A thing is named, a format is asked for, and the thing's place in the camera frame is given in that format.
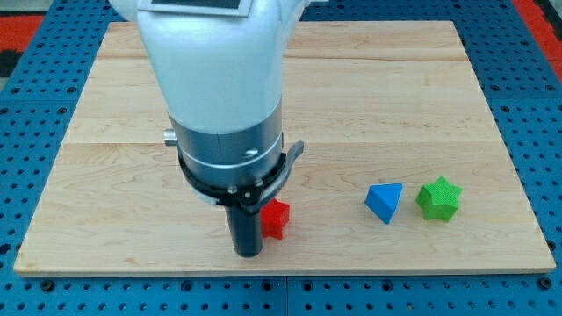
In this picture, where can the blue triangle block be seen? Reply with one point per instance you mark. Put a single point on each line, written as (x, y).
(383, 200)

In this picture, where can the wooden board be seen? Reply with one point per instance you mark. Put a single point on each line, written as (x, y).
(374, 102)

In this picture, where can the red star block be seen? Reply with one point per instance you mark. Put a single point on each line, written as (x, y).
(274, 217)

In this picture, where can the green star block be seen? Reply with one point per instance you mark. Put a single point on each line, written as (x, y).
(439, 200)

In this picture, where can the black clamp ring mount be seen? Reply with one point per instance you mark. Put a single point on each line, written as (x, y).
(251, 198)

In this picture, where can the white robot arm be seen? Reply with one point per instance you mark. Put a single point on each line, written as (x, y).
(219, 67)

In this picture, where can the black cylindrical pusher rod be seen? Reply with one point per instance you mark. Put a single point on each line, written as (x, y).
(246, 231)

